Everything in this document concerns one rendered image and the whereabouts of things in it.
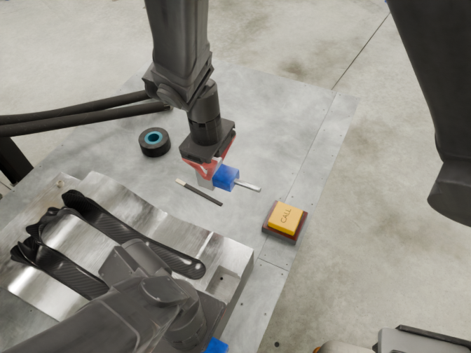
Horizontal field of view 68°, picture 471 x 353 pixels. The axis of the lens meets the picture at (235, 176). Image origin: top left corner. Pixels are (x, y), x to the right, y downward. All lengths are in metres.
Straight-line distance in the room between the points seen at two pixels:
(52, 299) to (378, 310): 1.28
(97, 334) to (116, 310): 0.03
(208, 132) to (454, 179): 0.39
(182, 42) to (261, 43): 2.47
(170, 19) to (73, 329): 0.27
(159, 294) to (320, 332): 1.25
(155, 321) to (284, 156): 0.67
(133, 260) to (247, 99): 0.74
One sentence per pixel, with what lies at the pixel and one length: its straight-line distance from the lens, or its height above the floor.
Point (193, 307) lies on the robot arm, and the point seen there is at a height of 1.10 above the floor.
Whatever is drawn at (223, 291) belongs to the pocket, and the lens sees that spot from 0.67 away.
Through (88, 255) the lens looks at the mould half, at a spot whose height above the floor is 0.91.
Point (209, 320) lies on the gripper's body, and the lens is 0.51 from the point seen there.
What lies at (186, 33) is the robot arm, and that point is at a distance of 0.38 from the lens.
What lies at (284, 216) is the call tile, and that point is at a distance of 0.77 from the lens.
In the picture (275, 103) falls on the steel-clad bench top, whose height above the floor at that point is 0.80.
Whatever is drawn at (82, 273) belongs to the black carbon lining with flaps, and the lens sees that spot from 0.70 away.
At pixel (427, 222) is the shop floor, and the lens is 1.93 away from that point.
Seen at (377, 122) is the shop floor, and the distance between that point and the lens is 2.29.
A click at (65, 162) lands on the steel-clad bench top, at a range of 1.02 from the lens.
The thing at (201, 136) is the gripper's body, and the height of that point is 1.06.
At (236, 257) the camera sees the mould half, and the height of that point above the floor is 0.89.
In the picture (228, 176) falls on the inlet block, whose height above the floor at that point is 0.95.
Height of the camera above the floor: 1.49
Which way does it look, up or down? 52 degrees down
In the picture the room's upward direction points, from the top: 3 degrees counter-clockwise
